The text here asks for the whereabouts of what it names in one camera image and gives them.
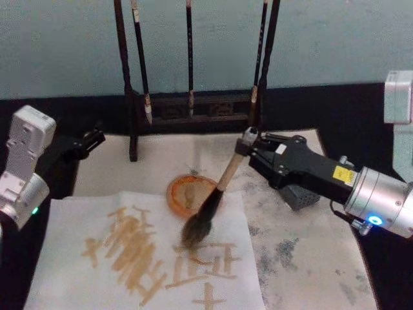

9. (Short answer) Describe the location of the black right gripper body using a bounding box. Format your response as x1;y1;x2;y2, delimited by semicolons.
257;134;359;211

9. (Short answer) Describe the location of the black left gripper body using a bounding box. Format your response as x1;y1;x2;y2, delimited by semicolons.
34;134;85;174

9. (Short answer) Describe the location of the large calligraphy brush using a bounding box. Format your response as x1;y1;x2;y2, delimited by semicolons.
179;129;259;250

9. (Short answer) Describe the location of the dark wooden brush rack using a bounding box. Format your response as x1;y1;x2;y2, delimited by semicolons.
112;0;281;163

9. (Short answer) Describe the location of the black table cloth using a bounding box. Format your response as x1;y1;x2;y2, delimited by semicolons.
0;82;413;310

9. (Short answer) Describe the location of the thin dark hanging brush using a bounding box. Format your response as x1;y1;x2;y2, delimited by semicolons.
185;0;196;118
130;0;154;126
247;0;270;127

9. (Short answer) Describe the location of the white paper with brown strokes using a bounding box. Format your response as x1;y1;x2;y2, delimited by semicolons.
23;190;266;310

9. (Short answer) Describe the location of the round orange ink dish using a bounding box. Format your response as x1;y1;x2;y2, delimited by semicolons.
165;173;221;220

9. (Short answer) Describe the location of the pale ink-stained felt mat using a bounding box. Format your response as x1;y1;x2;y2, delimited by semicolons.
73;128;379;310

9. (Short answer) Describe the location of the thin dark gripper cable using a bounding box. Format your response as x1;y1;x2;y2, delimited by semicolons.
329;199;358;225

